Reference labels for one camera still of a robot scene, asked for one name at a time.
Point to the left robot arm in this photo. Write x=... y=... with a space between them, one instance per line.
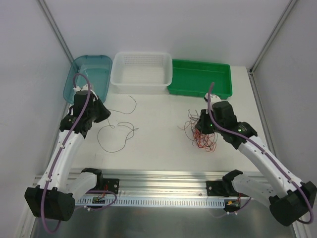
x=52 y=197

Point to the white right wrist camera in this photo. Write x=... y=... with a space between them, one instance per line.
x=213 y=98

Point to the white perforated plastic basket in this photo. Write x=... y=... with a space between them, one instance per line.
x=141 y=72

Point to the aluminium mounting rail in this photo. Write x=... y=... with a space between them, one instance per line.
x=165 y=184

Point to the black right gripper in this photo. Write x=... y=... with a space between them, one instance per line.
x=202 y=124

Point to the green plastic tray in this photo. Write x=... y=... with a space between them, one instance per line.
x=193 y=78

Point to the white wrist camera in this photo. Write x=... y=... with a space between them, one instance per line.
x=213 y=98
x=83 y=88

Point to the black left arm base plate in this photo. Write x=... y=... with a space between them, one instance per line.
x=111 y=184

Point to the slotted white cable duct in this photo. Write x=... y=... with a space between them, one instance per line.
x=152 y=202

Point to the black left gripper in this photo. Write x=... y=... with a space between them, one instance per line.
x=103 y=112

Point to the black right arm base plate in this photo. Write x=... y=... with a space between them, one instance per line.
x=215 y=188

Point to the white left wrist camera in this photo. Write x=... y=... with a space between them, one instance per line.
x=83 y=88

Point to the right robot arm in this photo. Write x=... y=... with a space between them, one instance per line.
x=286 y=196

